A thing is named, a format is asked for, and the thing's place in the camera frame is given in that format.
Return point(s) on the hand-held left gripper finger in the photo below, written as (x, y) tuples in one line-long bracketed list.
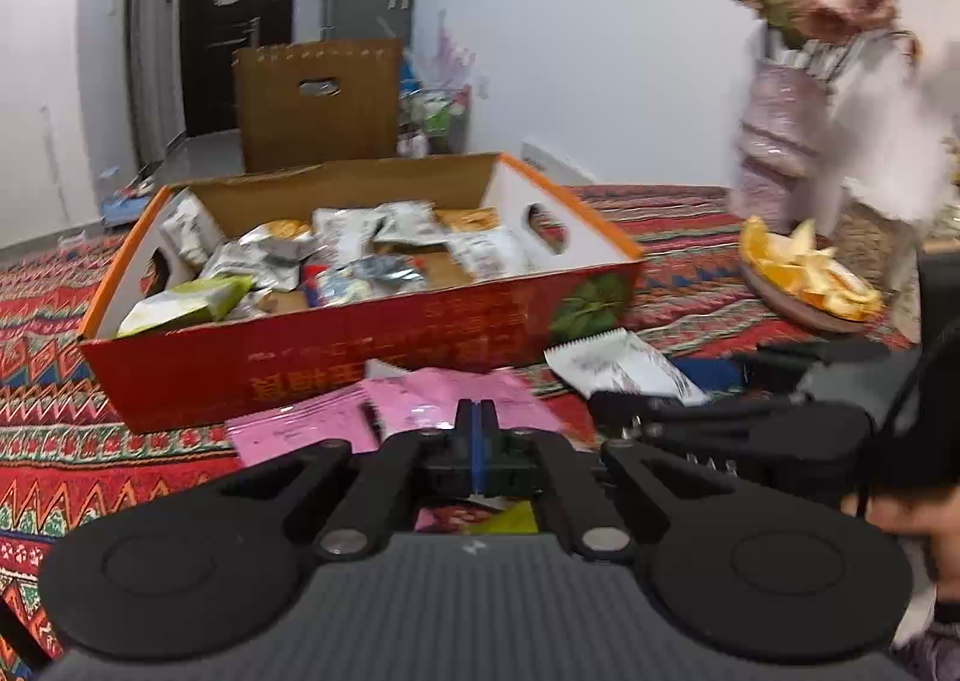
[(467, 441), (484, 441)]

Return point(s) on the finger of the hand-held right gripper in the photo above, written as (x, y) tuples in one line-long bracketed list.
[(720, 426), (817, 355)]

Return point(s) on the white paper wrapping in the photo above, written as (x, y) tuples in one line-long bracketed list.
[(892, 126)]

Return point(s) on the pile of snack packets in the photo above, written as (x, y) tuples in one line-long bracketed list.
[(337, 253)]

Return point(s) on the blue floor tray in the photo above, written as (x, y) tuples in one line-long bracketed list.
[(129, 202)]

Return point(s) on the pink ribbed vase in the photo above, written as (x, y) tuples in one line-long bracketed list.
[(780, 133)]

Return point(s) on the small cluttered shelf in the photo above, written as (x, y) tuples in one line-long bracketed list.
[(435, 118)]

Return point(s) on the white wall heater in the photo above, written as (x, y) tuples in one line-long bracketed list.
[(555, 163)]

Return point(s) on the speckled woven vase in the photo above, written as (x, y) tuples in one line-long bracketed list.
[(877, 246)]

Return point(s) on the pink snack packet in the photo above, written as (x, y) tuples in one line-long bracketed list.
[(300, 422), (442, 400)]

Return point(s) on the dark entrance door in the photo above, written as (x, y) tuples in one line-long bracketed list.
[(232, 28)]

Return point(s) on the grey side door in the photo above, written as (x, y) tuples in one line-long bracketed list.
[(142, 43)]

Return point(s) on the brown upright cardboard box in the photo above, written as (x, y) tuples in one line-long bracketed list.
[(319, 107)]

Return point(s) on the yellow snack packet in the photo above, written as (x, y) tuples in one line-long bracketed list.
[(517, 517)]

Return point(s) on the red orange cardboard box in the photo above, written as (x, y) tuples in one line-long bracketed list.
[(375, 351)]

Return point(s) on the white silver snack packet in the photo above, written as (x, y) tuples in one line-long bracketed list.
[(622, 366)]

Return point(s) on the pile of orange peels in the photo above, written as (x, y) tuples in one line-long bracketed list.
[(810, 272)]

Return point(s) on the person's right hand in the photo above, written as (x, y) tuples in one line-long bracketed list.
[(911, 538)]

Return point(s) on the brown wooden plate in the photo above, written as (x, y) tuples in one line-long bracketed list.
[(795, 310)]

